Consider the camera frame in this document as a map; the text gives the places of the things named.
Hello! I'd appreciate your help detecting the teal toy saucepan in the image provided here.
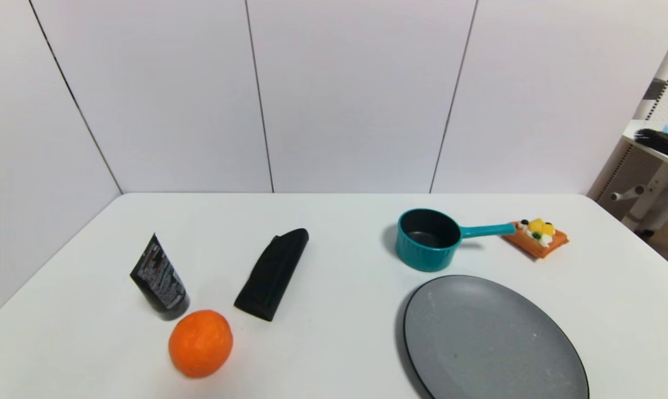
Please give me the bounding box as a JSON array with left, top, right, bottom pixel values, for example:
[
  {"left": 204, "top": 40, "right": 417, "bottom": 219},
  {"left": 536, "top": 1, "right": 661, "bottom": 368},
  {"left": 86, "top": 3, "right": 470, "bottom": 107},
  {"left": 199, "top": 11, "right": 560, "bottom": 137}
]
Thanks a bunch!
[{"left": 395, "top": 208, "right": 516, "bottom": 273}]

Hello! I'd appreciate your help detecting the gray round plate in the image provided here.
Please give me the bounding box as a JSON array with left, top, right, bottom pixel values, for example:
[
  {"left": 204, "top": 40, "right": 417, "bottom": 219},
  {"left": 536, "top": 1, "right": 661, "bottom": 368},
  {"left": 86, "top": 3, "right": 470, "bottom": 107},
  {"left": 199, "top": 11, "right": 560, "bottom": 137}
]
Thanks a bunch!
[{"left": 403, "top": 275, "right": 590, "bottom": 399}]

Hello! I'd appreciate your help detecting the black fabric pouch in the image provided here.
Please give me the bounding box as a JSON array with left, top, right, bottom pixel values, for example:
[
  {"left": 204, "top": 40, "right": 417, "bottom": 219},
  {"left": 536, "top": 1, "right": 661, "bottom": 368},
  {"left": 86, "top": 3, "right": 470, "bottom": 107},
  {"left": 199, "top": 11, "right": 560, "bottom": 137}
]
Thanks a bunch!
[{"left": 234, "top": 228, "right": 310, "bottom": 322}]

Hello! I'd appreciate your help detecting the black cosmetic tube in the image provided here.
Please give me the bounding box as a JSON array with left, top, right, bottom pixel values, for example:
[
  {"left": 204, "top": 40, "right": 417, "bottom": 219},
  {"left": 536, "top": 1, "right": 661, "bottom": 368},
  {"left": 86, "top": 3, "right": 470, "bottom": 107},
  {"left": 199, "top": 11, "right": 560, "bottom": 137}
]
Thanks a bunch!
[{"left": 130, "top": 233, "right": 191, "bottom": 321}]

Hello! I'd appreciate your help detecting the orange fruit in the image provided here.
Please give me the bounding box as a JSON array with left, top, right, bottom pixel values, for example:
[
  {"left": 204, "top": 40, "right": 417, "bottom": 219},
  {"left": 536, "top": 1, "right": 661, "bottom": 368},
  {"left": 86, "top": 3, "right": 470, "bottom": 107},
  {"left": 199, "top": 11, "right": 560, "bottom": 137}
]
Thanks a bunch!
[{"left": 168, "top": 310, "right": 234, "bottom": 379}]

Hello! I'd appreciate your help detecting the toy waffle with fruit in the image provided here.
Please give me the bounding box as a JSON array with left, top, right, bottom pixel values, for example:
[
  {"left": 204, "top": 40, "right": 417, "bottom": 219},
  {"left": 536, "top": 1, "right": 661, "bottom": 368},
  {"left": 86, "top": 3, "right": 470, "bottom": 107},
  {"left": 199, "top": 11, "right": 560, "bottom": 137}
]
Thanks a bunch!
[{"left": 502, "top": 218, "right": 569, "bottom": 260}]

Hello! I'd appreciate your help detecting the white desk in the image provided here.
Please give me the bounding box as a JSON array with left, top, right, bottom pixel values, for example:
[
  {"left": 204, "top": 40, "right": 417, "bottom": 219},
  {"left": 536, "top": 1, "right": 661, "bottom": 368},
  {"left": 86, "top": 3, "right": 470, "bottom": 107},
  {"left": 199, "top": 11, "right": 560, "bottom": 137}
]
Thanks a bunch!
[{"left": 610, "top": 119, "right": 668, "bottom": 233}]

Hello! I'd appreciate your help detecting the black brush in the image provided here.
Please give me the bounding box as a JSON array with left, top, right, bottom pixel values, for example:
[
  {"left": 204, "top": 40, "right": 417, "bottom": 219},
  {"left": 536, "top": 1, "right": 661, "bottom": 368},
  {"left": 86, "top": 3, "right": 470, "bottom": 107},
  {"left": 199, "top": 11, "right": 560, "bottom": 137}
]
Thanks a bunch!
[{"left": 634, "top": 128, "right": 668, "bottom": 157}]

